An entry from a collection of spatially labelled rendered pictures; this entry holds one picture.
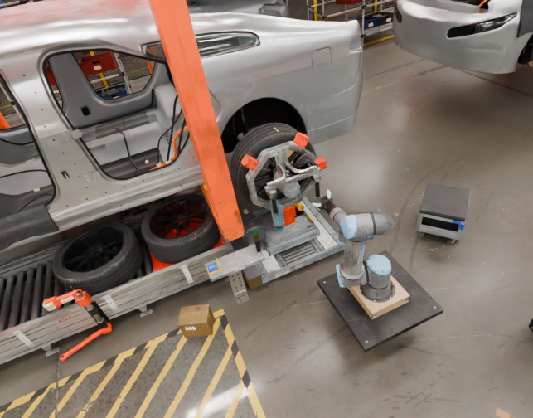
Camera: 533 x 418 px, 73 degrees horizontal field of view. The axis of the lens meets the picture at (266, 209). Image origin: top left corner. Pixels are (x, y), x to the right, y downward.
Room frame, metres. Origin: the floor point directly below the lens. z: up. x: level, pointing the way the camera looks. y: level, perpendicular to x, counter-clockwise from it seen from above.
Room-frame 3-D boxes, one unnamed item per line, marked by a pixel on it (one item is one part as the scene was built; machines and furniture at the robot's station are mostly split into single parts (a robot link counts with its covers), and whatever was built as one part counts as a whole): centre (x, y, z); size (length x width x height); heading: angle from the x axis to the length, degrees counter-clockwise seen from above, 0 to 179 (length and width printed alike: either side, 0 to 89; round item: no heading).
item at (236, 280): (1.83, 0.33, 0.21); 0.10 x 0.10 x 0.42; 15
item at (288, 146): (2.21, -0.16, 0.85); 0.54 x 0.07 x 0.54; 105
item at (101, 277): (2.21, 1.44, 0.39); 0.66 x 0.66 x 0.24
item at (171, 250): (2.40, 0.75, 0.39); 0.66 x 0.66 x 0.24
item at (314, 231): (2.38, -0.15, 0.13); 0.50 x 0.36 x 0.10; 105
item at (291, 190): (2.14, -0.18, 0.85); 0.21 x 0.14 x 0.14; 15
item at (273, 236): (2.37, -0.12, 0.32); 0.40 x 0.30 x 0.28; 105
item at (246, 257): (1.84, 0.30, 0.44); 0.43 x 0.17 x 0.03; 105
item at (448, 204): (2.19, -1.51, 0.17); 0.43 x 0.36 x 0.34; 146
